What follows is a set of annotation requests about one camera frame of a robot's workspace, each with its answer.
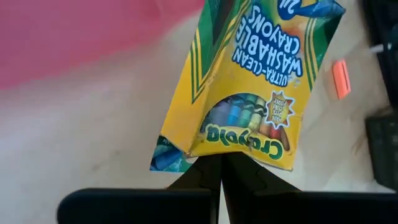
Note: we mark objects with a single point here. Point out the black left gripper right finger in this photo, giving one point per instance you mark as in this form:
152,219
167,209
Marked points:
295,208

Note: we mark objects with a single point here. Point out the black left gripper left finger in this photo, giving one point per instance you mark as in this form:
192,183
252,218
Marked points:
155,207

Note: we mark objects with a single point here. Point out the washable Crayola crayon box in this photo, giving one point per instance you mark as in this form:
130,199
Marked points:
248,93

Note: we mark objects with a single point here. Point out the black perforated tray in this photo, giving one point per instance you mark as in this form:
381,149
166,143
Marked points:
384,149

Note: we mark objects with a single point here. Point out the orange eraser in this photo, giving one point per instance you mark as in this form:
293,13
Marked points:
341,79

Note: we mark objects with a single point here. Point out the pink plastic bin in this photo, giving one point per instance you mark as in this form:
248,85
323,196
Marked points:
77,37

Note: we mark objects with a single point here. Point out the black aluminium table frame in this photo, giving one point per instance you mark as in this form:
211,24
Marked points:
387,62

